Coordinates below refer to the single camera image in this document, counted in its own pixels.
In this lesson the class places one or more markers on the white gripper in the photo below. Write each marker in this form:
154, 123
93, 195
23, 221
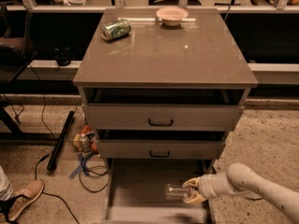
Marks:
206, 185

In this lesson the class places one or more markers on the clear plastic water bottle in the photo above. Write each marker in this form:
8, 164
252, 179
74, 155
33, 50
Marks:
176, 193

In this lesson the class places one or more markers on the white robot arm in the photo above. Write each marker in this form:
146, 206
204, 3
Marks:
237, 180

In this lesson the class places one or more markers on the bottom open grey drawer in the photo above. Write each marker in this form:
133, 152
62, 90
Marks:
135, 193

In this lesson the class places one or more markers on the middle grey drawer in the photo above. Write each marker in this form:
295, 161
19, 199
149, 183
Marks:
142, 149

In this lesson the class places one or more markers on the grey drawer cabinet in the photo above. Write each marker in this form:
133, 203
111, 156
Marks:
194, 63

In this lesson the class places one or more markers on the top grey drawer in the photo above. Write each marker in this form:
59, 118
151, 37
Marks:
219, 118

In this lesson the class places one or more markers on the pile of snack packages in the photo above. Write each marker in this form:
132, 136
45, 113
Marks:
85, 141

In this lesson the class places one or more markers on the black bar on floor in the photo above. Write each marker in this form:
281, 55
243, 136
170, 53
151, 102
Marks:
52, 164

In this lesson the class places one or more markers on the tan shoe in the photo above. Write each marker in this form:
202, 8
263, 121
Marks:
22, 198

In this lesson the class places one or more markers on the white bowl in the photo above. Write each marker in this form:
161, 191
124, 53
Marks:
172, 16

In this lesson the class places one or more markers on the crushed green soda can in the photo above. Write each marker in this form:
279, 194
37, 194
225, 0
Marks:
116, 29

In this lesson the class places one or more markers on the black round object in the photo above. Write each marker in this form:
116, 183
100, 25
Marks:
63, 57

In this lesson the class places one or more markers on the grey trouser leg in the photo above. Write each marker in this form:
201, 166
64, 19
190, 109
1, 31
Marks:
6, 189

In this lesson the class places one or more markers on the dark office chair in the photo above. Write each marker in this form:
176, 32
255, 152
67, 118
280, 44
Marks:
16, 52

